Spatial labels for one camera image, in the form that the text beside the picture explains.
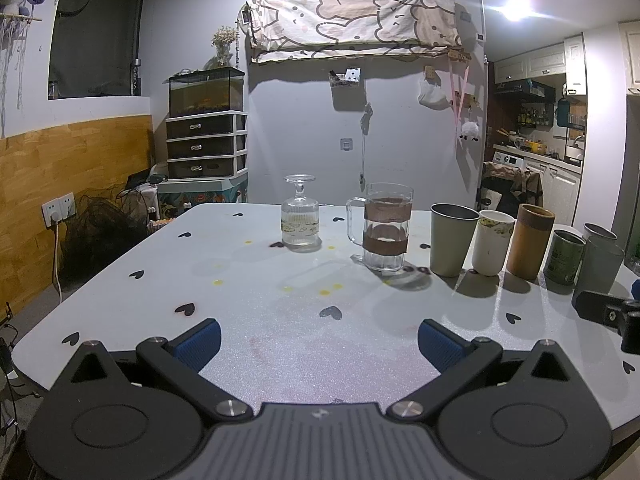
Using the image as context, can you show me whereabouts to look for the brown bamboo cup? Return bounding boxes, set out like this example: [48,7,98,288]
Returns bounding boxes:
[505,203,556,281]

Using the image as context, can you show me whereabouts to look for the tall grey cup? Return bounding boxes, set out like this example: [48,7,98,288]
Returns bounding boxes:
[429,203,482,278]

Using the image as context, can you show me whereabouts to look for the pink ribbon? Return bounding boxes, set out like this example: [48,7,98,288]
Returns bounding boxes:
[449,60,474,137]

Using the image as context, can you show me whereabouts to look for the white washing machine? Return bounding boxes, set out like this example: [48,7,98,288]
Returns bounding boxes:
[492,150,527,172]

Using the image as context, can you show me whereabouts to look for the dark window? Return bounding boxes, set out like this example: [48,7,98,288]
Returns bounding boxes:
[48,0,147,100]

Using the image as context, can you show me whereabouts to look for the green tin can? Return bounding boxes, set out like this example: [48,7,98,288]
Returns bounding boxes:
[543,229,587,286]

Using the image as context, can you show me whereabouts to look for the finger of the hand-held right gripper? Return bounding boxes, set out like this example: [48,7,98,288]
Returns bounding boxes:
[572,289,640,354]

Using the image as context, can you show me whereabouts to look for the white printed cup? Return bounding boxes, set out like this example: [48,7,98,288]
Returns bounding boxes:
[471,210,516,277]

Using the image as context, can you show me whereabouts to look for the glass mug with brown bands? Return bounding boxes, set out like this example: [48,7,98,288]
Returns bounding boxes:
[345,182,415,274]

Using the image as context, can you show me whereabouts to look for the white kitchen wall cabinets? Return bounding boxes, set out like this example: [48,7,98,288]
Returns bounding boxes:
[492,34,587,97]

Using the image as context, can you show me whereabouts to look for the large ceiling light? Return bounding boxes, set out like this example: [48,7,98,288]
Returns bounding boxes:
[500,0,536,23]

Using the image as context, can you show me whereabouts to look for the metal wall bracket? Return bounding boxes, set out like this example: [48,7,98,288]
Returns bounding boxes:
[328,66,362,87]

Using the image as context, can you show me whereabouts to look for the white power cable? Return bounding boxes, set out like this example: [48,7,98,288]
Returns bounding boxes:
[51,222,65,297]

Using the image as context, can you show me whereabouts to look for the vase of dried flowers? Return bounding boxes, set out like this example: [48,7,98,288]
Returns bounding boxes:
[211,26,240,68]

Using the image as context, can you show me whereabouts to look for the white hanging bag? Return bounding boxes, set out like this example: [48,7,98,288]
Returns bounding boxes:
[418,78,451,109]

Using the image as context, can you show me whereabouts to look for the glass fish tank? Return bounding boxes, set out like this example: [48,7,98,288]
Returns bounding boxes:
[168,66,246,118]

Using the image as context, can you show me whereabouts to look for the clear ribbed glass goblet cup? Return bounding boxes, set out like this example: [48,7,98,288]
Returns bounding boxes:
[281,174,321,249]

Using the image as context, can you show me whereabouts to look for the white wall socket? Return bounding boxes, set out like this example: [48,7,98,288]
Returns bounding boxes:
[41,192,77,229]

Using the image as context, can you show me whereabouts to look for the cartoon printed cloth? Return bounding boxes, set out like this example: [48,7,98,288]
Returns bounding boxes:
[243,0,464,65]

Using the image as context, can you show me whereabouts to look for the kitchen spice rack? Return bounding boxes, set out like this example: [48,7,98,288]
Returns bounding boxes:
[517,104,554,129]

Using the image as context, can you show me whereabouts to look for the grey metal cup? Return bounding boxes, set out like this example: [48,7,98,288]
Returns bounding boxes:
[574,236,626,307]
[582,223,619,244]

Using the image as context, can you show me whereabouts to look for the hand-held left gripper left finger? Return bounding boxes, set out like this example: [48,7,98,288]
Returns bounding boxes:
[47,317,254,421]

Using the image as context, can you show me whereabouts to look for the black netting pile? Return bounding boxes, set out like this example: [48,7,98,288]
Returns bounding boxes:
[59,197,152,282]

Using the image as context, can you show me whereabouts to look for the macrame wall hanging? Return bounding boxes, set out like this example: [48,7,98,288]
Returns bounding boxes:
[0,0,47,137]

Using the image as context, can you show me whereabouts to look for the black and white drawer unit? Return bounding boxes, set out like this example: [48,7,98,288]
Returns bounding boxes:
[165,111,250,180]

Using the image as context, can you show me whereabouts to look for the chair with draped jacket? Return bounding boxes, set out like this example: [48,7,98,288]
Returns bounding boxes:
[479,161,545,219]

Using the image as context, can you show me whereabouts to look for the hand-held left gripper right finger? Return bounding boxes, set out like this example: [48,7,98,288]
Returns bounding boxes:
[385,317,597,421]

